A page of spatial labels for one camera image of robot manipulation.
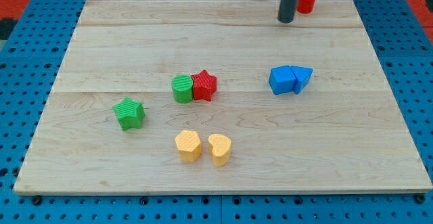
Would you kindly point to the light wooden board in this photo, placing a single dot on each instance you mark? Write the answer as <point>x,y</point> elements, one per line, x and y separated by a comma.
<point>342,134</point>

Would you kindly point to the green cylinder block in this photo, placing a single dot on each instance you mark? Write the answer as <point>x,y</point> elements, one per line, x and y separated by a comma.
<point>182,86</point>

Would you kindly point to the red cylinder block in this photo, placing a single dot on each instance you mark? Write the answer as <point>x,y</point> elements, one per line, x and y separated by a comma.
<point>305,6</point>

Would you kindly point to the blue triangle block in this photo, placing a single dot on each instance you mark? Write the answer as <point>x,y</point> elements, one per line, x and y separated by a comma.
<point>303,75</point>

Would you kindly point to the red star block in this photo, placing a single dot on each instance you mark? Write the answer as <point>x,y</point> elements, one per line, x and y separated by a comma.
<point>204,85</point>

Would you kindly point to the yellow heart block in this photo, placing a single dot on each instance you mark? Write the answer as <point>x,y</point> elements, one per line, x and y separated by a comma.
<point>220,148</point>

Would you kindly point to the yellow hexagon block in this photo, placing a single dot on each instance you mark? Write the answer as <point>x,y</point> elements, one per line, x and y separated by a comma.
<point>189,145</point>

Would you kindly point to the blue cube block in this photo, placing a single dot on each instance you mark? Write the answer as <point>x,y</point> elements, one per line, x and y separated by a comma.
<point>282,79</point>

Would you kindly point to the green star block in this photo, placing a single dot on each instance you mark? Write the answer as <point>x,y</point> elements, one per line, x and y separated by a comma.
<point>129,113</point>

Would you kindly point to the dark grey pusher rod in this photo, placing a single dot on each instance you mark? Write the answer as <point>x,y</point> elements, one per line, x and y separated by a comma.
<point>287,10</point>

